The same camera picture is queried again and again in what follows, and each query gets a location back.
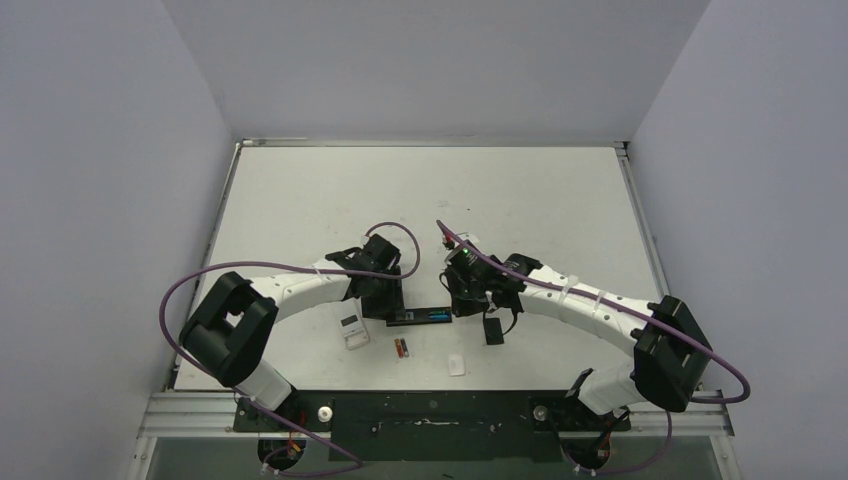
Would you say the black bar tool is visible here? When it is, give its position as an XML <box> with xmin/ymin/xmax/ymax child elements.
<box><xmin>385</xmin><ymin>308</ymin><xmax>453</xmax><ymax>327</ymax></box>

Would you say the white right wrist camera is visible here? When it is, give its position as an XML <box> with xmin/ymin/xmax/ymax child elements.
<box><xmin>442</xmin><ymin>232</ymin><xmax>479</xmax><ymax>250</ymax></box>

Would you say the black battery cover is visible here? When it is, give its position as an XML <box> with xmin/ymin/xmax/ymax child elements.
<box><xmin>482</xmin><ymin>317</ymin><xmax>505</xmax><ymax>346</ymax></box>

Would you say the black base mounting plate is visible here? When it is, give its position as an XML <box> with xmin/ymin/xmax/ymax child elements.
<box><xmin>231</xmin><ymin>389</ymin><xmax>631</xmax><ymax>465</ymax></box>

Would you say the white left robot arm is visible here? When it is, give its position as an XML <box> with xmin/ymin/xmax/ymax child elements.
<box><xmin>178</xmin><ymin>234</ymin><xmax>401</xmax><ymax>431</ymax></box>

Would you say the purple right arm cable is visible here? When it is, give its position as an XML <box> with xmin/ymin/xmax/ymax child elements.
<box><xmin>435</xmin><ymin>219</ymin><xmax>753</xmax><ymax>405</ymax></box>

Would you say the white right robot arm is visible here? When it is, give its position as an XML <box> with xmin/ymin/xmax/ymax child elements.
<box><xmin>443</xmin><ymin>247</ymin><xmax>711</xmax><ymax>429</ymax></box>

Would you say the white battery cover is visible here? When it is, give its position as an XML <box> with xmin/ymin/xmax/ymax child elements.
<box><xmin>447</xmin><ymin>354</ymin><xmax>466</xmax><ymax>377</ymax></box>

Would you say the aluminium rail frame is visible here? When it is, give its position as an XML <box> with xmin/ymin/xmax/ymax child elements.
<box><xmin>139</xmin><ymin>390</ymin><xmax>333</xmax><ymax>440</ymax></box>

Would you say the white red remote control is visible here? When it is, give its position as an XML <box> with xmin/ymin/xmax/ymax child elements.
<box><xmin>336</xmin><ymin>299</ymin><xmax>370</xmax><ymax>350</ymax></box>

